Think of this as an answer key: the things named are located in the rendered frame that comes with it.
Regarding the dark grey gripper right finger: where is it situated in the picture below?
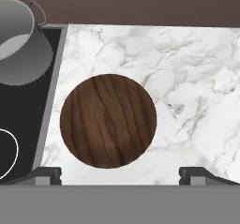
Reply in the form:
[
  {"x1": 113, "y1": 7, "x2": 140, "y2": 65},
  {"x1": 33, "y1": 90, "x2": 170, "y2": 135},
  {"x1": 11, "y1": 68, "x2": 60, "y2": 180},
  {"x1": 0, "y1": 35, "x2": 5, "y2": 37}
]
[{"x1": 178, "y1": 167, "x2": 240, "y2": 187}]

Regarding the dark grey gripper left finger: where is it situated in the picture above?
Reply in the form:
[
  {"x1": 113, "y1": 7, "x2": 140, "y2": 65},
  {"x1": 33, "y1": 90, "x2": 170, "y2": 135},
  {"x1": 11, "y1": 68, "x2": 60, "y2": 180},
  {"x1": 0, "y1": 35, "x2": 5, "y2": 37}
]
[{"x1": 6, "y1": 167, "x2": 63, "y2": 187}]

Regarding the round brown wooden board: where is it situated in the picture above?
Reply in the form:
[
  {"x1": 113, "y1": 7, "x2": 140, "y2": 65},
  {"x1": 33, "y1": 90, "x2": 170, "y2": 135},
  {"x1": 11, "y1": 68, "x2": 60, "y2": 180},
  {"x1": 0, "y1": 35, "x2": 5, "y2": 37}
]
[{"x1": 59, "y1": 73, "x2": 158, "y2": 170}]

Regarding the black hob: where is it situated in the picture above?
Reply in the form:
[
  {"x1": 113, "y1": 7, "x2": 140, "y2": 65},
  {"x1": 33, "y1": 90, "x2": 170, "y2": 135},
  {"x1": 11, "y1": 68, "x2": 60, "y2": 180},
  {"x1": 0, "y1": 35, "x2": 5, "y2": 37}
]
[{"x1": 0, "y1": 23, "x2": 69, "y2": 185}]

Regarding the grey metal pot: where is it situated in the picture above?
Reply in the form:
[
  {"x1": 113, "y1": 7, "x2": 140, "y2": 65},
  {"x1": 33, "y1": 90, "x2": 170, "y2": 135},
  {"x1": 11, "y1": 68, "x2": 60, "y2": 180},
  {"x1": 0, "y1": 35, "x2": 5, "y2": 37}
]
[{"x1": 0, "y1": 0, "x2": 54, "y2": 86}]

